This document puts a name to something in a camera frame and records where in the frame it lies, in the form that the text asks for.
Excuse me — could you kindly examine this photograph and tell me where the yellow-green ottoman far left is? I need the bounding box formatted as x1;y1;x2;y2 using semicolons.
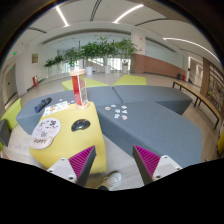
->
62;78;106;91

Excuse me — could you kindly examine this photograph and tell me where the grey ottoman left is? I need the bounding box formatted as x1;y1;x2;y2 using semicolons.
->
16;86;121;135

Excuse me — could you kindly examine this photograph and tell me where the long wooden bench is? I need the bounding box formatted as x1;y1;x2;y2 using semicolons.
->
172;80;222;128

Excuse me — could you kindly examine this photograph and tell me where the potted plant in centre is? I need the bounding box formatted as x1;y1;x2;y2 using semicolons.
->
81;36;118;67

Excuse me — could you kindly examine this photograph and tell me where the black computer mouse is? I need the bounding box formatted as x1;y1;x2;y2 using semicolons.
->
71;119;91;132

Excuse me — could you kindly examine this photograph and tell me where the white sneaker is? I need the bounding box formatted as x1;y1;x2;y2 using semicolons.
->
98;172;122;191

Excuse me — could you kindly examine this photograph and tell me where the potted plant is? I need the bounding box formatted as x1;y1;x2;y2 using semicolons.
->
81;36;118;67
117;39;137;74
64;48;82;70

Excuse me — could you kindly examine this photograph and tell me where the round white mouse pad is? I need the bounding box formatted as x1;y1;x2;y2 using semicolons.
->
30;118;61;150

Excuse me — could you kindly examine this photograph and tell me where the green seat left edge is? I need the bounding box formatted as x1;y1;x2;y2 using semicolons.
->
0;99;22;131

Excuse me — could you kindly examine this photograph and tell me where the white sticker sheet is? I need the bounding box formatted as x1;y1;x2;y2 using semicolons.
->
43;101;68;116

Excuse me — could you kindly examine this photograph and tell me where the grey ottoman back right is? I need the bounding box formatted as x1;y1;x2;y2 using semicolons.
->
113;85;192;115

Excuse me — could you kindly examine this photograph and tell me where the yellow-green ottoman far right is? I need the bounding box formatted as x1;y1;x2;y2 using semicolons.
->
114;75;147;86

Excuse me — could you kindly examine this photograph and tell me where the potted plant right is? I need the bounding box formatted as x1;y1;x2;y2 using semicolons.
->
117;39;137;74

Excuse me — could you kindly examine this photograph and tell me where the yellow ottoman table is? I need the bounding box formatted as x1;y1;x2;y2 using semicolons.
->
30;102;107;174

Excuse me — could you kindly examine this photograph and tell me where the yellow-green ottoman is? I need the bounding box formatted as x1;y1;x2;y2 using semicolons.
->
62;78;106;91
114;75;147;86

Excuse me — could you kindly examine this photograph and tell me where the small card sticker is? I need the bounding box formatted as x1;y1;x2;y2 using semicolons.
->
122;115;128;120

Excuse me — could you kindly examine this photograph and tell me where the grey ottoman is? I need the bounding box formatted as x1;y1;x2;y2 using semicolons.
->
16;86;121;135
113;85;192;115
97;102;202;168

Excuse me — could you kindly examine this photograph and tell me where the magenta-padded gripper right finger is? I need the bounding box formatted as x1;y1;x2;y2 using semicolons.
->
132;145;182;185

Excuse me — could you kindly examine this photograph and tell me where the potted plant left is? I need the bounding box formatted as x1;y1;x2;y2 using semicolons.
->
64;48;82;70

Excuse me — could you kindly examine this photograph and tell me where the dark blue folded cloth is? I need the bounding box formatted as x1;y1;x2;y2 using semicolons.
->
34;97;52;113

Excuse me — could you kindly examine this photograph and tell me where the grey ottoman front right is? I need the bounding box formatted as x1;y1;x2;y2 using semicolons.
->
97;102;202;168

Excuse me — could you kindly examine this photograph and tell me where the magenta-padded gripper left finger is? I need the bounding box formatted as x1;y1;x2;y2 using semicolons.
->
48;146;96;187

